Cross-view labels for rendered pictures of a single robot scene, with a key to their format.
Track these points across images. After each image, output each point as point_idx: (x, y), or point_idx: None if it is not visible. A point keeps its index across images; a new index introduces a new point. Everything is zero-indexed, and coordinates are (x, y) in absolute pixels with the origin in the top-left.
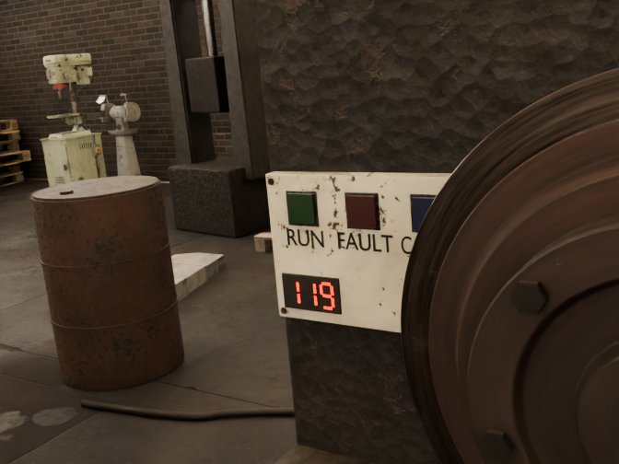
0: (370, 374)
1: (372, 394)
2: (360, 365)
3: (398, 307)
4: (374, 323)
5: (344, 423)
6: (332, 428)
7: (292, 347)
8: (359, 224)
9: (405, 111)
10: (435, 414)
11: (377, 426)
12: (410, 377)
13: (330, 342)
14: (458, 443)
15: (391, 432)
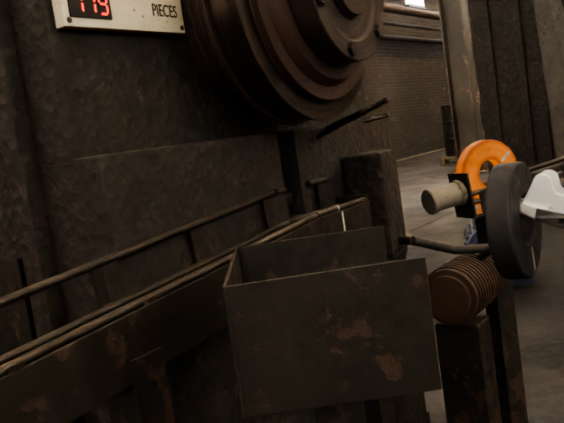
0: (122, 75)
1: (124, 91)
2: (114, 69)
3: (144, 12)
4: (132, 25)
5: (110, 123)
6: (101, 131)
7: (62, 63)
8: None
9: None
10: (249, 27)
11: (131, 118)
12: (238, 5)
13: (91, 54)
14: (269, 33)
15: (140, 119)
